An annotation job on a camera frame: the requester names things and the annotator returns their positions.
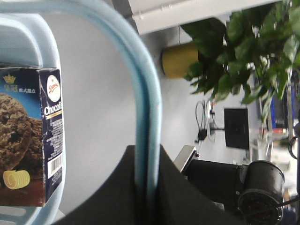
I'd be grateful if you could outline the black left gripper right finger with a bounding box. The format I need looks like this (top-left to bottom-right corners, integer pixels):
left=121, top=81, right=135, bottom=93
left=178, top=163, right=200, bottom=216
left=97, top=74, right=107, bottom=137
left=156, top=146, right=244, bottom=225

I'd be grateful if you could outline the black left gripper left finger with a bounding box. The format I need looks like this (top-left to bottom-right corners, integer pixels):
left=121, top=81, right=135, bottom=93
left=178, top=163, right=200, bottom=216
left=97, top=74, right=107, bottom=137
left=55, top=145, right=141, bottom=225

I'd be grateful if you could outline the blue Chocofello cookie box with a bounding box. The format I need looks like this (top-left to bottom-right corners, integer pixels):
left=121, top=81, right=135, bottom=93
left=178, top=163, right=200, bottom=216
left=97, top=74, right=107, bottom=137
left=0, top=67, right=64, bottom=207

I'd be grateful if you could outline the light blue plastic basket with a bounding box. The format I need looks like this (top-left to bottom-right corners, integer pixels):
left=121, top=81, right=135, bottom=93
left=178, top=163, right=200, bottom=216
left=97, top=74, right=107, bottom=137
left=0, top=0, right=162, bottom=225

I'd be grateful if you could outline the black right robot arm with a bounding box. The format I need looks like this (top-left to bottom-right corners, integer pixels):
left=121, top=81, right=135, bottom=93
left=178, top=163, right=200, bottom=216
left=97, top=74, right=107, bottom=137
left=174, top=145, right=288, bottom=225

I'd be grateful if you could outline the black monitor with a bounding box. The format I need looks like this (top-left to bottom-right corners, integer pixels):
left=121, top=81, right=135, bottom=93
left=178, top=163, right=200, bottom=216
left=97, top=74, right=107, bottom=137
left=224, top=108, right=249, bottom=150

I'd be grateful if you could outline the yellow plant pot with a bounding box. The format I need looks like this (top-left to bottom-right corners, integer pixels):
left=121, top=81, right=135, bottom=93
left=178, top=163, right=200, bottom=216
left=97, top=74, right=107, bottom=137
left=161, top=42, right=198, bottom=79

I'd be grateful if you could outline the green potted plant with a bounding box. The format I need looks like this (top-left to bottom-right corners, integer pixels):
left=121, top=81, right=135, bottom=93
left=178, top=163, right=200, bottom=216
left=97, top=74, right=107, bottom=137
left=182, top=0, right=300, bottom=121

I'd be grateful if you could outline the floor cable bundle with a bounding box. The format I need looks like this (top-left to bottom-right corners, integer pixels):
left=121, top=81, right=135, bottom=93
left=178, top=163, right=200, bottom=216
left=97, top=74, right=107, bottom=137
left=194, top=99, right=225, bottom=146

